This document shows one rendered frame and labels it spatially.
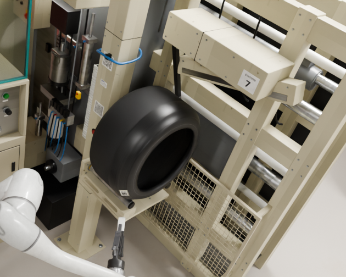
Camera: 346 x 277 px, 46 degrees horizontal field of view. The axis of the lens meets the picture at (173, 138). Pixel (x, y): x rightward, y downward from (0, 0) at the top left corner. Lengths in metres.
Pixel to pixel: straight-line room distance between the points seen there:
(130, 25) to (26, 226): 0.98
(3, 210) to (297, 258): 2.67
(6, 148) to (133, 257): 1.24
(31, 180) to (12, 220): 0.20
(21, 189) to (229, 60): 1.03
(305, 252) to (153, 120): 2.28
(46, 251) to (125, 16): 1.04
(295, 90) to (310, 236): 2.23
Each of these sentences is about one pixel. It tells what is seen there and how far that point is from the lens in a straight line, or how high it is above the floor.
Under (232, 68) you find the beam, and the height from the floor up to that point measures 1.71.
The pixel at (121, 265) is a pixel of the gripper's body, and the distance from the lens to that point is 1.86.
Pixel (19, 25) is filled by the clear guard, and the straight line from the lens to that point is 2.09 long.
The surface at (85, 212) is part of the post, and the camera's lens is 2.68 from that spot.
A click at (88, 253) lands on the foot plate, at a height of 0.01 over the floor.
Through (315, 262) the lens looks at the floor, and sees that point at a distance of 3.72.
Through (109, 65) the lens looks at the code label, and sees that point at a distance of 2.03.
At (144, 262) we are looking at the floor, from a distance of 3.07.
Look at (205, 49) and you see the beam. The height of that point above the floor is 1.72.
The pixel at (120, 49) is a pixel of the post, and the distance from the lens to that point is 1.95.
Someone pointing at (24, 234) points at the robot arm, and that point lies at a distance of 1.53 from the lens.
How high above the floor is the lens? 2.46
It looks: 36 degrees down
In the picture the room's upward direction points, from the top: 19 degrees clockwise
